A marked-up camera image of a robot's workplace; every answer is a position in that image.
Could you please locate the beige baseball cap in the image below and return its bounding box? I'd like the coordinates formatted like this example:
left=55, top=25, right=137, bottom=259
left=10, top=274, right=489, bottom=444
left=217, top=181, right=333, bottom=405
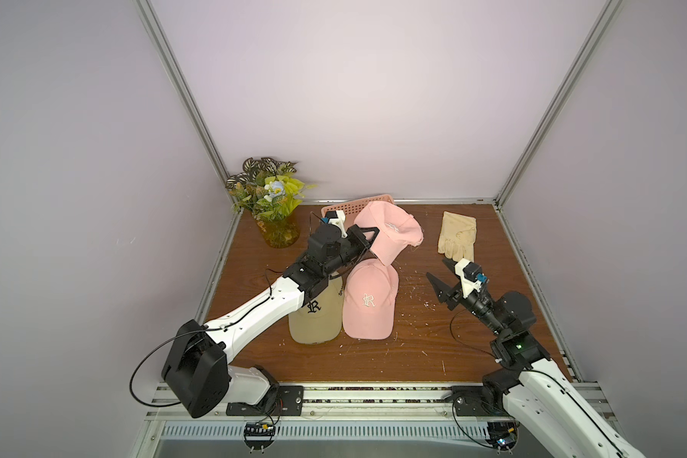
left=288, top=278, right=344, bottom=345

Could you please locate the cream fabric glove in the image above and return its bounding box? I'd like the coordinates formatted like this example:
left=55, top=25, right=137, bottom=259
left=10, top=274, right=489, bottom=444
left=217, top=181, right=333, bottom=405
left=437, top=212, right=477, bottom=261

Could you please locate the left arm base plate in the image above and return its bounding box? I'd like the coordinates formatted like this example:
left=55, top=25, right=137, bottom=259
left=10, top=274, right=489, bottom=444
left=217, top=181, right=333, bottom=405
left=225, top=385, right=305, bottom=418

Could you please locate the small circuit board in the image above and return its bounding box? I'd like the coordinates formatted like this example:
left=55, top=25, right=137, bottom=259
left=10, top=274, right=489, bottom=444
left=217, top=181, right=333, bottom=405
left=486, top=422, right=518, bottom=452
left=242, top=423, right=277, bottom=453

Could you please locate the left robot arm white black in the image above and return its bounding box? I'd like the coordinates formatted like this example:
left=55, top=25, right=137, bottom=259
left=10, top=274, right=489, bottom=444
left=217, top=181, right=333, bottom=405
left=161, top=223, right=379, bottom=418

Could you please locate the left small circuit board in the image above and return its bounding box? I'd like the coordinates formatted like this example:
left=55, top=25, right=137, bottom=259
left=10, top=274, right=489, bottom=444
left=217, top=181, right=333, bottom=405
left=242, top=423, right=277, bottom=453

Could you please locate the amber glass vase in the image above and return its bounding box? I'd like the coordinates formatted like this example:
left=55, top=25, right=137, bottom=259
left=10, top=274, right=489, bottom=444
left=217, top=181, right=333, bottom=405
left=256, top=213, right=301, bottom=248

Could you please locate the right small circuit board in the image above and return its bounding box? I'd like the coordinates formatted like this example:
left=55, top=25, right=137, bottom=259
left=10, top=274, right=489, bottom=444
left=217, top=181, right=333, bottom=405
left=486, top=422, right=518, bottom=452

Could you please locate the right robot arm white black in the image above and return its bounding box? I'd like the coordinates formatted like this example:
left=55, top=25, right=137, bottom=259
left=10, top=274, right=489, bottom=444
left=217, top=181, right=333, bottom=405
left=427, top=259, right=643, bottom=457

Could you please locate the artificial plant bouquet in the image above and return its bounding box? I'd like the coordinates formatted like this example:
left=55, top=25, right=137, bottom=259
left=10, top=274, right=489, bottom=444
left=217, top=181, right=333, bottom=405
left=225, top=156, right=312, bottom=221

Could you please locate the aluminium front rail frame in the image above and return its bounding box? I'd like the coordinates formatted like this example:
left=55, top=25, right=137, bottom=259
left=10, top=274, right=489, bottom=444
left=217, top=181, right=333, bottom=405
left=128, top=380, right=637, bottom=458

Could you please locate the pink plastic basket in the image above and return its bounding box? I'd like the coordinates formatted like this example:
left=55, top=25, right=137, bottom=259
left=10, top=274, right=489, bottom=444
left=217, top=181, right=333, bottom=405
left=321, top=194, right=394, bottom=229

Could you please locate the pink baseball cap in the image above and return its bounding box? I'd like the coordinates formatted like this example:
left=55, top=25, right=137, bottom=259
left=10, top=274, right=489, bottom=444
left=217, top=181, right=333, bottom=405
left=343, top=259, right=399, bottom=341

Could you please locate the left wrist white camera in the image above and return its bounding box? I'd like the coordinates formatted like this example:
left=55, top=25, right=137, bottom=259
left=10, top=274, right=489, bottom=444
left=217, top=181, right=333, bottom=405
left=323, top=210, right=347, bottom=239

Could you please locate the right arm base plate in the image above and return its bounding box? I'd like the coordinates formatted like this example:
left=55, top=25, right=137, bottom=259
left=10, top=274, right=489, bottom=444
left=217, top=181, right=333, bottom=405
left=443, top=385, right=541, bottom=418

